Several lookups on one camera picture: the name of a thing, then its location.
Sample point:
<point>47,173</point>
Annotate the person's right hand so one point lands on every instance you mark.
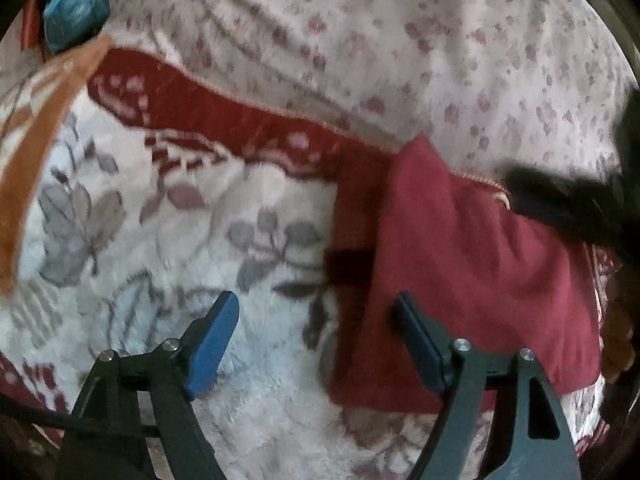
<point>620,340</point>

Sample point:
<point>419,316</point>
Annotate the orange plush blanket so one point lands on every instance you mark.
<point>30,160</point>

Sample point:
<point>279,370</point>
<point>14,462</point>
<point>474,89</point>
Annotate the dark red small garment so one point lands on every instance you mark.
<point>475,285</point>

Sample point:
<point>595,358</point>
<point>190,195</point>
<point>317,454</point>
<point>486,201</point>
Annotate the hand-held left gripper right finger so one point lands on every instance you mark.
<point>422,345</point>

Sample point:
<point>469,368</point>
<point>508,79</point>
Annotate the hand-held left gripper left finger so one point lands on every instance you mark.
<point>212,345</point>

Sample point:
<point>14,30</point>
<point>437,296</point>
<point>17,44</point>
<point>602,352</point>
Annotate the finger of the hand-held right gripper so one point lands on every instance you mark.
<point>545,195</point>

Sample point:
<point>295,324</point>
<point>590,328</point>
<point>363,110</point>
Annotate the blue bag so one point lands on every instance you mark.
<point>75,7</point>

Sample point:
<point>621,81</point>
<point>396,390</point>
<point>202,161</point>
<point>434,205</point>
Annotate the white fluffy floral blanket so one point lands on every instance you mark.
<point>175,235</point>

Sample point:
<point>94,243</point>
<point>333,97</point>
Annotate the pale floral bed sheet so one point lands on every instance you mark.
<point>400,35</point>

